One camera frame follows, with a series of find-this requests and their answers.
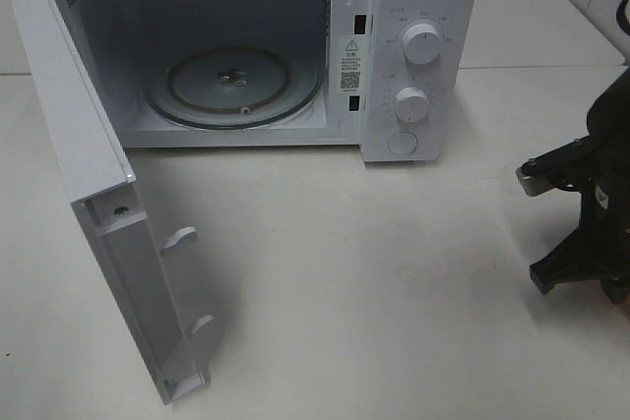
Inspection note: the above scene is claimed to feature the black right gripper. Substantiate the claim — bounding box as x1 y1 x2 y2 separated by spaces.
530 163 630 305

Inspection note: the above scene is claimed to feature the round white door button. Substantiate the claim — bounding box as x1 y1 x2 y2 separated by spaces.
387 132 418 156

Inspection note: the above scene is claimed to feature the white microwave door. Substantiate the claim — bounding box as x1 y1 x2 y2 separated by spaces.
11 0 210 404

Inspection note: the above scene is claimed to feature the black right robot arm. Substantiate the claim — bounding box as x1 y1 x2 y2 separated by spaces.
516 72 629 305

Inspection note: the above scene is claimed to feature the lower white microwave knob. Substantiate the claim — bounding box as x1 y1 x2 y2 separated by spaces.
394 87 431 123

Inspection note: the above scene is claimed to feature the white microwave knob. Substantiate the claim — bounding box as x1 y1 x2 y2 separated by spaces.
402 21 442 65
394 87 431 123

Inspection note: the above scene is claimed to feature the upper white microwave knob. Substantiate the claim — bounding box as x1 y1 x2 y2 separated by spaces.
402 21 442 65

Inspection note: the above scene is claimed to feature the white microwave oven body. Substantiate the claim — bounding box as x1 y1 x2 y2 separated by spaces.
68 0 474 162

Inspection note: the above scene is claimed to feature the white warning label sticker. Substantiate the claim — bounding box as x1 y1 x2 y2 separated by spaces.
337 34 365 93

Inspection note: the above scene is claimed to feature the glass microwave turntable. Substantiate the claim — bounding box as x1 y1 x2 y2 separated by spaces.
144 46 324 130

